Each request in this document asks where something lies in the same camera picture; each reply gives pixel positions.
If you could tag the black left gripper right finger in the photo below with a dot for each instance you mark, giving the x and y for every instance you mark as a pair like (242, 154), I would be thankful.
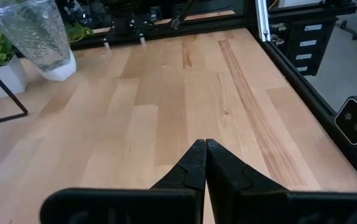
(290, 208)

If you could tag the clear cut-glass vase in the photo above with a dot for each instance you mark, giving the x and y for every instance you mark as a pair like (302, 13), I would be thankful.
(32, 34)

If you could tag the wooden shelf with black legs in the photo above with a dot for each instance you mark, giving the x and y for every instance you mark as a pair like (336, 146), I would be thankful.
(10, 94)

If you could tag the black labelled drawer cabinet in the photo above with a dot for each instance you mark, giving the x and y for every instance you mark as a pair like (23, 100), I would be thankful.
(324, 62)

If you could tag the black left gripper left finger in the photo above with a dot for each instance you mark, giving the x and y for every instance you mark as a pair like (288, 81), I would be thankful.
(119, 205)

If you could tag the broad-leaf potted plant white pot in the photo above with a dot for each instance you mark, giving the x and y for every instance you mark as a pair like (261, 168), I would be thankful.
(63, 70)

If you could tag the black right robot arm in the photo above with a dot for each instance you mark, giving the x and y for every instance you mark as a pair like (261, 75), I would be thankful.
(125, 28)

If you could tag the silver aluminium frame bracket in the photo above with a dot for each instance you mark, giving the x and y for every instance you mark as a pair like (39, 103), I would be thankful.
(263, 21)

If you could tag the black table-level camera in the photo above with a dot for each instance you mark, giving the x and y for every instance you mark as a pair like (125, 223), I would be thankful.
(355, 119)

